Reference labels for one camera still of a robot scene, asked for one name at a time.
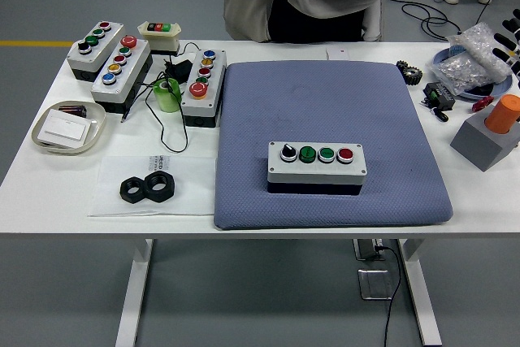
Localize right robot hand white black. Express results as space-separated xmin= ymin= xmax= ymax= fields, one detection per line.
xmin=491 ymin=17 xmax=520 ymax=78

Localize four-button box with knob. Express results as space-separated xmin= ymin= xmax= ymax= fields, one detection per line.
xmin=266 ymin=141 xmax=368 ymax=197

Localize five-button box red mushroom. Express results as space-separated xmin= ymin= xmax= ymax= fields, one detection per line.
xmin=179 ymin=48 xmax=228 ymax=128

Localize five-button box blue yellow buttons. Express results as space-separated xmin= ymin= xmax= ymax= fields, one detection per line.
xmin=89 ymin=35 xmax=154 ymax=115

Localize grey four-button control box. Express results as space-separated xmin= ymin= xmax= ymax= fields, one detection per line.
xmin=66 ymin=20 xmax=124 ymax=83

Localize bubble wrap bag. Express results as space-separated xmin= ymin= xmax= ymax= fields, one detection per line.
xmin=448 ymin=21 xmax=515 ymax=87

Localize clear bag of small parts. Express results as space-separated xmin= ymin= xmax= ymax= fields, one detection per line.
xmin=426 ymin=54 xmax=495 ymax=96

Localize small red clip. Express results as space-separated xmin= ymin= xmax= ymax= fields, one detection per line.
xmin=470 ymin=95 xmax=495 ymax=112

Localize orange cylinder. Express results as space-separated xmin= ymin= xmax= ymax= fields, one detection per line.
xmin=483 ymin=93 xmax=520 ymax=135

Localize light blue plate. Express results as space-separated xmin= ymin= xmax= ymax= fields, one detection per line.
xmin=431 ymin=46 xmax=514 ymax=101

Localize black module green terminal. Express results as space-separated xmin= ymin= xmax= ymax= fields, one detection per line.
xmin=421 ymin=81 xmax=456 ymax=111

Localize grey block holder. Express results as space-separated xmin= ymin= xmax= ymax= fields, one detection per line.
xmin=449 ymin=109 xmax=520 ymax=172

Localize black metal gear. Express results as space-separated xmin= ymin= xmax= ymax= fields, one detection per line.
xmin=395 ymin=59 xmax=423 ymax=86

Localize small white card box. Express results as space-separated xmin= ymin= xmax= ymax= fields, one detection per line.
xmin=325 ymin=46 xmax=351 ymax=61

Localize blue-grey padded mat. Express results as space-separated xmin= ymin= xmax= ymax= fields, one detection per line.
xmin=213 ymin=60 xmax=454 ymax=230

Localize grey under-table control box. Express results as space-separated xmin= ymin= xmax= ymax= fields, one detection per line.
xmin=352 ymin=238 xmax=386 ymax=262

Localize white table leg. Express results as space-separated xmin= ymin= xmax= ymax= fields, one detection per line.
xmin=115 ymin=238 xmax=154 ymax=347
xmin=396 ymin=238 xmax=443 ymax=347

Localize metal floor outlet plate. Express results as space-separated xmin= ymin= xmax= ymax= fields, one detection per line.
xmin=357 ymin=267 xmax=403 ymax=301

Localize black power adapter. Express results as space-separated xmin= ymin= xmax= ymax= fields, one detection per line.
xmin=163 ymin=58 xmax=193 ymax=82

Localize green tape roll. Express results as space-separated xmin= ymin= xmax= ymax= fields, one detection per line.
xmin=153 ymin=77 xmax=181 ymax=113

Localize clear printed plastic bag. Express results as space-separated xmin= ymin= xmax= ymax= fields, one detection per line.
xmin=87 ymin=154 xmax=217 ymax=218

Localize black hex nut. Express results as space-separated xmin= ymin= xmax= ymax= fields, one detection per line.
xmin=119 ymin=176 xmax=148 ymax=203
xmin=144 ymin=171 xmax=176 ymax=202

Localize beige shallow tray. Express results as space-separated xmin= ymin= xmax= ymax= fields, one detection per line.
xmin=31 ymin=100 xmax=107 ymax=157

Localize dark small cylinders pack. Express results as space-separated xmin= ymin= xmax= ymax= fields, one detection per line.
xmin=58 ymin=104 xmax=88 ymax=119

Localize black power cable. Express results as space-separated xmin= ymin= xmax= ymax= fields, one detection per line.
xmin=374 ymin=244 xmax=403 ymax=347

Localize thin black cord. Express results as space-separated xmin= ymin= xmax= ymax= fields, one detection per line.
xmin=120 ymin=41 xmax=202 ymax=153

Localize cream switch box red green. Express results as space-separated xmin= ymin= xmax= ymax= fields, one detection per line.
xmin=137 ymin=20 xmax=182 ymax=57

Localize white wall switch panel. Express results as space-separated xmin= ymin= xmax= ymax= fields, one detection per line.
xmin=38 ymin=109 xmax=92 ymax=143

